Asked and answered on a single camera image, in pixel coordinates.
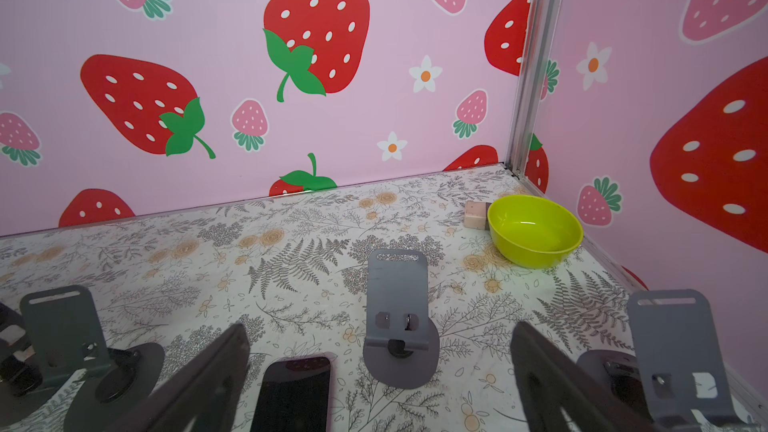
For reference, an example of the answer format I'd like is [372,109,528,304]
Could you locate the small pink white block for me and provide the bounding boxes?
[464,201,491,230]

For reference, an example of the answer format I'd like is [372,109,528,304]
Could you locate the grey stand far right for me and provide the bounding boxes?
[577,289,752,431]

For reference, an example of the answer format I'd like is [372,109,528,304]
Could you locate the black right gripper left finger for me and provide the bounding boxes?
[108,323,251,431]

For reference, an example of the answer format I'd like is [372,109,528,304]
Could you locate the grey stand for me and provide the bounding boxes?
[577,289,752,431]
[17,285,165,431]
[363,249,440,389]

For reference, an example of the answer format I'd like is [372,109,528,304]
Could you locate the grey stand rear middle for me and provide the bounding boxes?
[17,285,165,431]

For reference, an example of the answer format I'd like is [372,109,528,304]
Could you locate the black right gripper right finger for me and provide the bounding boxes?
[510,322,654,432]

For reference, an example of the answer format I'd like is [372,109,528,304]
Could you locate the lime green plastic bowl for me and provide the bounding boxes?
[487,195,584,269]

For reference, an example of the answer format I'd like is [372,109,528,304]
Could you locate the grey stand right rear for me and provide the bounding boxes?
[363,249,440,389]

